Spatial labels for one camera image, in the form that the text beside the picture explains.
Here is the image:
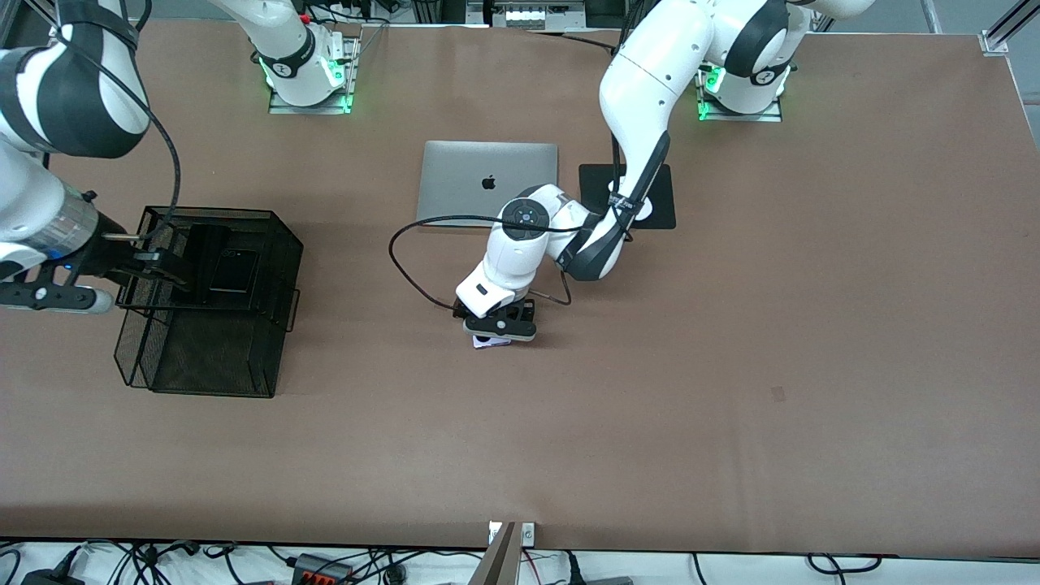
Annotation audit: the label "black slab smartphone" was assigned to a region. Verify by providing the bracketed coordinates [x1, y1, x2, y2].
[170, 224, 231, 308]

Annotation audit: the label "black flip phone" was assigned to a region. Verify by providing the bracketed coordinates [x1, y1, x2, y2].
[209, 248, 261, 294]

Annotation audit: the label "black mesh two-tier tray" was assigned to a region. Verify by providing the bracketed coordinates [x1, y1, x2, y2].
[114, 206, 305, 399]

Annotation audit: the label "silver laptop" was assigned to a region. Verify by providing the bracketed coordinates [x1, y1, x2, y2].
[416, 141, 560, 229]

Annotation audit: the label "black mouse pad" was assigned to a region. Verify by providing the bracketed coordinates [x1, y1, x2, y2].
[578, 163, 677, 231]

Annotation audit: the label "white computer mouse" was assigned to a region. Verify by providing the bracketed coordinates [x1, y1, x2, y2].
[608, 175, 653, 222]

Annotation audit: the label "black power strip orange switches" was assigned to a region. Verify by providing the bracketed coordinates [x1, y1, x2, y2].
[291, 552, 356, 585]

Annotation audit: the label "aluminium profile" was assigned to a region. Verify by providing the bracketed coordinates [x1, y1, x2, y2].
[979, 0, 1040, 56]

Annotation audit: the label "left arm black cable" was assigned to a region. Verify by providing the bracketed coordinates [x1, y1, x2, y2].
[388, 122, 651, 311]

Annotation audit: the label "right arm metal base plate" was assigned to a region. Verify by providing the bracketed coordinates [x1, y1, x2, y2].
[268, 37, 358, 115]

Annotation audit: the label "white metal bracket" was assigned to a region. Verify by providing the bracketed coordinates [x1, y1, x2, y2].
[487, 522, 536, 547]

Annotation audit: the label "grey camera stand post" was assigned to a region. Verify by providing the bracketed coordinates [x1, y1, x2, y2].
[470, 522, 518, 585]

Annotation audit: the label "black braided cable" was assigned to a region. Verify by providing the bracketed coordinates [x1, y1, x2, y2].
[526, 29, 618, 51]

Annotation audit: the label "metal frame with white connectors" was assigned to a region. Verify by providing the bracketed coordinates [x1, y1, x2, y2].
[467, 0, 587, 30]

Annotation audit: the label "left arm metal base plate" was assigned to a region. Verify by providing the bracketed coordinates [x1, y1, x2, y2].
[697, 69, 783, 124]

